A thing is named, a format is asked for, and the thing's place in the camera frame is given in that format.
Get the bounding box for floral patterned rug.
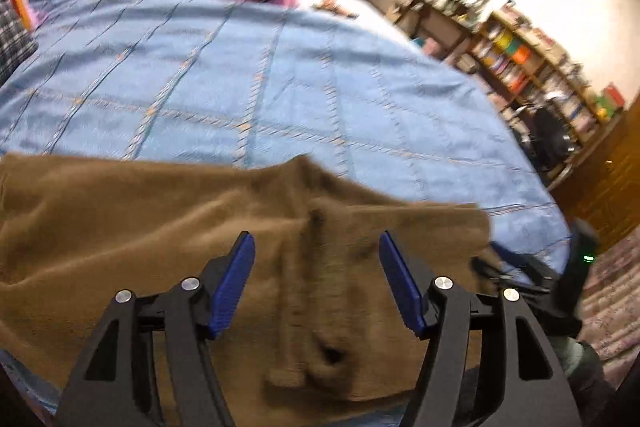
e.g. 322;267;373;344
575;232;640;363

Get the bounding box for brown fleece pants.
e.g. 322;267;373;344
0;154;493;413

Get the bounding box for wooden desk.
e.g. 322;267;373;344
387;0;476;58

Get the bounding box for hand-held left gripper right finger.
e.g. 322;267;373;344
378;231;583;427

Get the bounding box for black chair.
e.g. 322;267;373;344
515;104;582;178

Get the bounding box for brown wooden cabinet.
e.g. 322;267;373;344
547;107;640;253

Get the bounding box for orange trimmed cushion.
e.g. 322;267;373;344
4;0;37;32

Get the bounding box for light grey bedsheet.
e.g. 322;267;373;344
295;0;416;45

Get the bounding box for blue checked blanket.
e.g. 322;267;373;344
0;0;573;427

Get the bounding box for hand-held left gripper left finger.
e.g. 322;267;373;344
59;231;257;427

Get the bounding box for small handheld fan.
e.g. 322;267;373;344
315;0;360;18

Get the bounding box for wooden bookshelf with books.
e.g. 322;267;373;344
450;2;626;148

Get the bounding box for dark plaid pillow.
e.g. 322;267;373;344
0;0;40;82

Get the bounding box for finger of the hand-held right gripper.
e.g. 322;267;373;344
490;241;558;290
470;256;531;303

